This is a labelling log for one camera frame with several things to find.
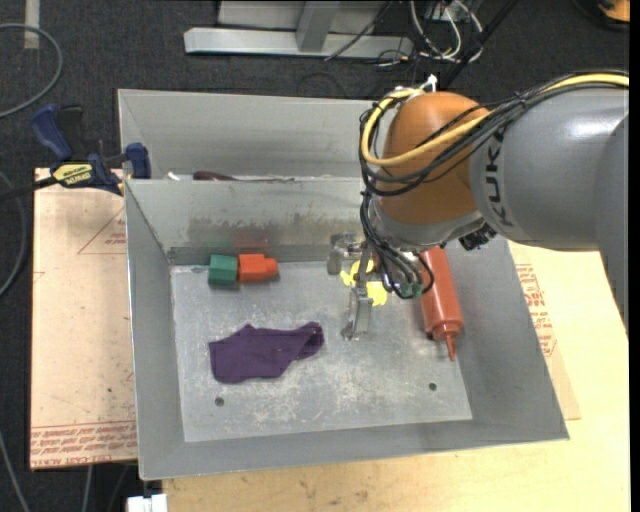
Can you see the green block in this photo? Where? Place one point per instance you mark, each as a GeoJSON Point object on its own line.
{"type": "Point", "coordinates": [222, 270]}

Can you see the brown cardboard board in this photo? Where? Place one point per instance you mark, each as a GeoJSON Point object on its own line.
{"type": "Point", "coordinates": [80, 310]}

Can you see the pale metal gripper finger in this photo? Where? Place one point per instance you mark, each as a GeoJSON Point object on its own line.
{"type": "Point", "coordinates": [365, 315]}
{"type": "Point", "coordinates": [350, 320]}

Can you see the red squeeze bottle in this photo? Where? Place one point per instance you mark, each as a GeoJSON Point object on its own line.
{"type": "Point", "coordinates": [440, 305]}

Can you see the yellow round thing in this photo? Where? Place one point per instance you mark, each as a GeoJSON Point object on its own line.
{"type": "Point", "coordinates": [378, 295]}

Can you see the grey metal bin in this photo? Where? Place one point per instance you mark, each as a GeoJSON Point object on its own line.
{"type": "Point", "coordinates": [320, 400]}

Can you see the orange block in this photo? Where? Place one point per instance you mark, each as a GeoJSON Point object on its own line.
{"type": "Point", "coordinates": [252, 267]}

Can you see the black cylinder on white bracket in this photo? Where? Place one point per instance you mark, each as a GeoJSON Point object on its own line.
{"type": "Point", "coordinates": [475, 241]}

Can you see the purple cloth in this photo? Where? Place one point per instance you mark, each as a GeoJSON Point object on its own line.
{"type": "Point", "coordinates": [255, 352]}

